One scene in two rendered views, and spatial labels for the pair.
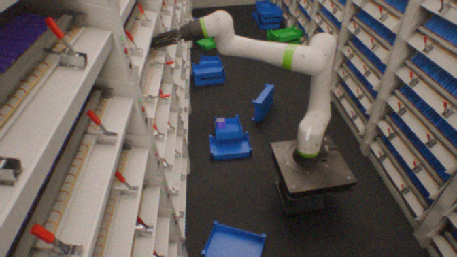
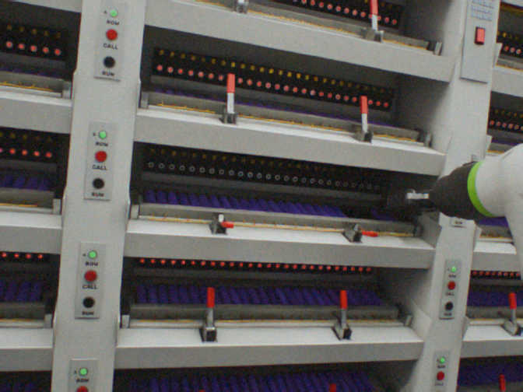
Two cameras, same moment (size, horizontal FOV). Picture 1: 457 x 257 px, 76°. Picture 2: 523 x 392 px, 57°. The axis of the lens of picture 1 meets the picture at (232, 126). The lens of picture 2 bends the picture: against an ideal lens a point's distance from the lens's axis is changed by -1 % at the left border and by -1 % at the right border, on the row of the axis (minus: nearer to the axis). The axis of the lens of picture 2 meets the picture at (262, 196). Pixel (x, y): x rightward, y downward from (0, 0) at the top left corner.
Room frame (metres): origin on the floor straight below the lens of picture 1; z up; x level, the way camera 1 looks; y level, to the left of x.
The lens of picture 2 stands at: (0.78, -0.53, 1.04)
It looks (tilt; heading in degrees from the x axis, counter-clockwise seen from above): 2 degrees down; 75
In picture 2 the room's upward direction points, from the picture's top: 6 degrees clockwise
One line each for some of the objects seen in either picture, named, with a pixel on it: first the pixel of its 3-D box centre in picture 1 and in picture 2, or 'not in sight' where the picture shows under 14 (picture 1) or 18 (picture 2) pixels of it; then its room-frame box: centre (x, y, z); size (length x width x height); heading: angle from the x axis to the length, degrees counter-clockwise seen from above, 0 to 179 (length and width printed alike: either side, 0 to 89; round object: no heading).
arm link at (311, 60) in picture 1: (306, 59); not in sight; (1.17, -0.34, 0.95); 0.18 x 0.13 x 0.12; 61
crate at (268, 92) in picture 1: (262, 103); not in sight; (2.05, -0.27, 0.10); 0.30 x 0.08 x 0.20; 151
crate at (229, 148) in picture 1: (230, 145); not in sight; (1.60, 0.02, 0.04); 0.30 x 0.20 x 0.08; 94
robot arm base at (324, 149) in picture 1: (315, 151); not in sight; (1.15, -0.46, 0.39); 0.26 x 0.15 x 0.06; 96
